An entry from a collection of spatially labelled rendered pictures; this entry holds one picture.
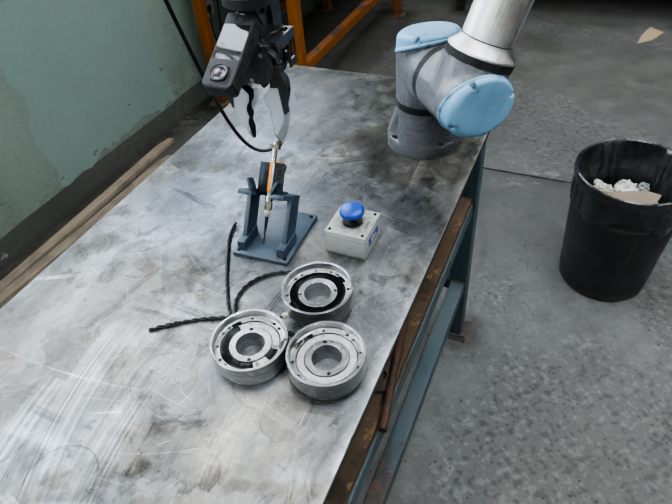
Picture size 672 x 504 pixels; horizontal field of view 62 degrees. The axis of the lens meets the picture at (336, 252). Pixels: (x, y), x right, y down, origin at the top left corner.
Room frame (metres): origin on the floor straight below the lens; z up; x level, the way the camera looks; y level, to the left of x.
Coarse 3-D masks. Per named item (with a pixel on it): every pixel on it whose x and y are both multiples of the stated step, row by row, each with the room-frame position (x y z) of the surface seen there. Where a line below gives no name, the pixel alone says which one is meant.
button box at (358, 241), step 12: (336, 216) 0.71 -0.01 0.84; (372, 216) 0.70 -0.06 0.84; (336, 228) 0.68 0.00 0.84; (348, 228) 0.68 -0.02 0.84; (360, 228) 0.68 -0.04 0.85; (372, 228) 0.68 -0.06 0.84; (336, 240) 0.67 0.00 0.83; (348, 240) 0.66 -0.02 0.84; (360, 240) 0.65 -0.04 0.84; (372, 240) 0.67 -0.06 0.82; (336, 252) 0.67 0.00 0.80; (348, 252) 0.66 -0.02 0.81; (360, 252) 0.65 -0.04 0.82
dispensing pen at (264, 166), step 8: (272, 144) 0.77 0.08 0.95; (280, 144) 0.78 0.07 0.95; (272, 152) 0.77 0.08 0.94; (272, 160) 0.76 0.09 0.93; (264, 168) 0.74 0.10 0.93; (264, 176) 0.74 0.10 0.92; (264, 184) 0.73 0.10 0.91; (272, 200) 0.73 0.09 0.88; (264, 208) 0.72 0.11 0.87; (264, 224) 0.71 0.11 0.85; (264, 232) 0.70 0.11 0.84; (264, 240) 0.70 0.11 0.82
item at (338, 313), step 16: (304, 272) 0.61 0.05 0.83; (336, 272) 0.60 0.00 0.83; (288, 288) 0.58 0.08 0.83; (304, 288) 0.57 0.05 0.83; (320, 288) 0.58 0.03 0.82; (336, 288) 0.57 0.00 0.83; (352, 288) 0.55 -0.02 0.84; (288, 304) 0.53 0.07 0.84; (320, 304) 0.54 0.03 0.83; (352, 304) 0.54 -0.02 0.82; (304, 320) 0.51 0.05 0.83; (320, 320) 0.51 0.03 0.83; (336, 320) 0.52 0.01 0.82
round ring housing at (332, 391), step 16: (304, 336) 0.48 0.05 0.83; (352, 336) 0.47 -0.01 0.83; (288, 352) 0.45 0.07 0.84; (320, 352) 0.46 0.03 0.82; (336, 352) 0.46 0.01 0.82; (288, 368) 0.43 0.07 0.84; (336, 368) 0.43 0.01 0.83; (304, 384) 0.40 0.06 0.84; (320, 384) 0.40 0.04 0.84; (336, 384) 0.39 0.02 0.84; (352, 384) 0.40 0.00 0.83
